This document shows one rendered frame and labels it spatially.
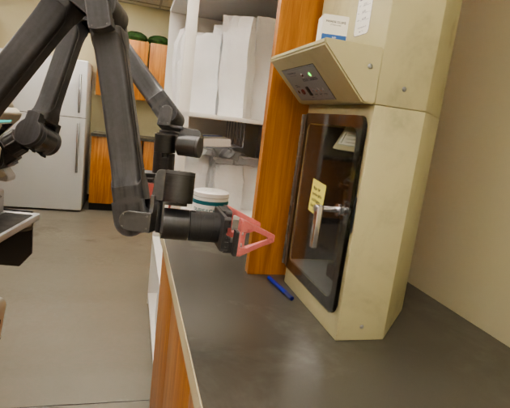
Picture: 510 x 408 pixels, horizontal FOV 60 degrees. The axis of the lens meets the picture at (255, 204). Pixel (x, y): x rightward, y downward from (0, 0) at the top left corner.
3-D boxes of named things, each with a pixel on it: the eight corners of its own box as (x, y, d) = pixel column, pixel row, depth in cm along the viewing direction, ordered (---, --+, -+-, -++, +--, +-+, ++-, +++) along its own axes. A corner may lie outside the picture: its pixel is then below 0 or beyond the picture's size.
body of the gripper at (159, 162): (182, 182, 117) (184, 155, 116) (143, 180, 114) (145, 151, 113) (180, 179, 123) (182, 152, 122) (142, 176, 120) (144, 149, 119)
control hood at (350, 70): (308, 104, 110) (314, 64, 108) (375, 104, 80) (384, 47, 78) (265, 99, 107) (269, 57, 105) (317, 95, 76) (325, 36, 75)
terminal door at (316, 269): (286, 264, 117) (308, 112, 110) (335, 316, 88) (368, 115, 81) (283, 264, 117) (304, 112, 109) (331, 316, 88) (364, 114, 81)
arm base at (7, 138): (-3, 140, 128) (-25, 142, 116) (20, 126, 128) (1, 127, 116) (14, 165, 130) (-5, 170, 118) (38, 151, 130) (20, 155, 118)
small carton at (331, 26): (337, 53, 89) (342, 22, 88) (344, 49, 85) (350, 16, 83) (314, 49, 89) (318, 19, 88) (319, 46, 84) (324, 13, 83)
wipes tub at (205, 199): (221, 227, 169) (225, 189, 167) (228, 235, 157) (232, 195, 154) (187, 224, 166) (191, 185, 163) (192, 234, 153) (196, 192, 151)
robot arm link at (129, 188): (100, 15, 85) (78, -11, 74) (129, 11, 85) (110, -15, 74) (129, 234, 86) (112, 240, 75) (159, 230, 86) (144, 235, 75)
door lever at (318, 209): (334, 250, 89) (329, 246, 91) (342, 205, 87) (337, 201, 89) (310, 249, 87) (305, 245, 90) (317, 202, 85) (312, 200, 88)
